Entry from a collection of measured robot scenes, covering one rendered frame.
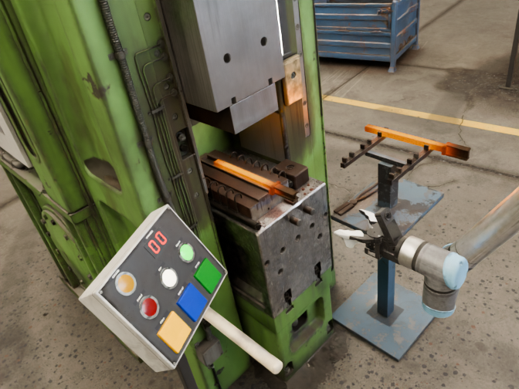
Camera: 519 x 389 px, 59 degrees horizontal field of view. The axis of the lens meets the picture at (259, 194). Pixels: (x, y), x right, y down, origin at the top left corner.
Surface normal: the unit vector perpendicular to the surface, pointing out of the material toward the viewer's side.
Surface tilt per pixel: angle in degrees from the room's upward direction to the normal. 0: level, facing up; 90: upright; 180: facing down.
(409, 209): 0
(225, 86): 90
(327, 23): 89
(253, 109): 90
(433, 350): 0
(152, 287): 60
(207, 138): 90
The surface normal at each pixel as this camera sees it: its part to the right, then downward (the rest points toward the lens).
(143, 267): 0.73, -0.33
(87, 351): -0.14, -0.81
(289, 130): 0.70, 0.32
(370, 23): -0.55, 0.53
